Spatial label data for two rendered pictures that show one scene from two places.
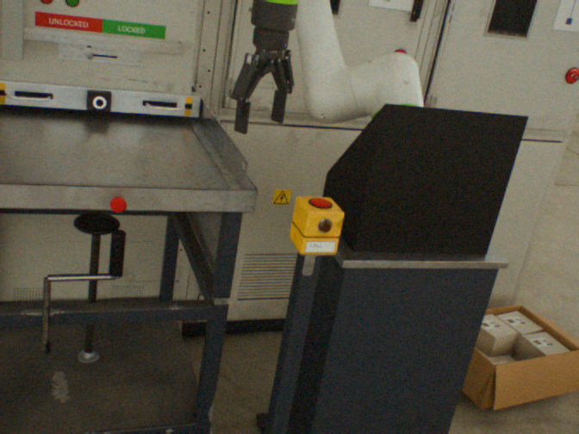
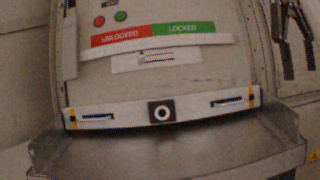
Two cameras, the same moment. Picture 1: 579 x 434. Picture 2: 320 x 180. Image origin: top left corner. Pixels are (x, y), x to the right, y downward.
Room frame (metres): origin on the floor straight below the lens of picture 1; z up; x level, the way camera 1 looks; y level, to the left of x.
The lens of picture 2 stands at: (0.72, 0.07, 1.08)
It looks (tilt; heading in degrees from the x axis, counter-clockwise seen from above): 6 degrees down; 23
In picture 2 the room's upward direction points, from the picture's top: 7 degrees counter-clockwise
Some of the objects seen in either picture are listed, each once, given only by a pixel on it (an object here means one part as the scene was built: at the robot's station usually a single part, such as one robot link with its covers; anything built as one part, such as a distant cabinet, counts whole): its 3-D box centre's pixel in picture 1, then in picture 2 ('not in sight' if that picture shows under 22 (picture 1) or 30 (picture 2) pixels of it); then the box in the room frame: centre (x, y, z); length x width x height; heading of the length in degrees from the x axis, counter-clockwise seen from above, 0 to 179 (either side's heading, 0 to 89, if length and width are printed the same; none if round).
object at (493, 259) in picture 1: (400, 233); not in sight; (1.65, -0.28, 0.74); 0.43 x 0.32 x 0.02; 111
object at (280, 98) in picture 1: (278, 107); (309, 55); (1.58, 0.07, 1.03); 0.03 x 0.01 x 0.07; 60
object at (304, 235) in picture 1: (316, 225); not in sight; (1.36, -0.06, 0.85); 0.08 x 0.08 x 0.10; 23
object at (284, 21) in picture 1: (272, 14); not in sight; (1.51, 0.11, 1.23); 0.12 x 0.09 x 0.06; 60
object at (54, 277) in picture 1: (82, 293); not in sight; (1.34, 0.42, 0.60); 0.17 x 0.03 x 0.30; 113
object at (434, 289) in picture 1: (369, 358); not in sight; (1.65, -0.28, 0.36); 0.41 x 0.30 x 0.73; 111
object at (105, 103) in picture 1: (99, 101); (162, 111); (1.81, 0.54, 0.90); 0.06 x 0.03 x 0.05; 113
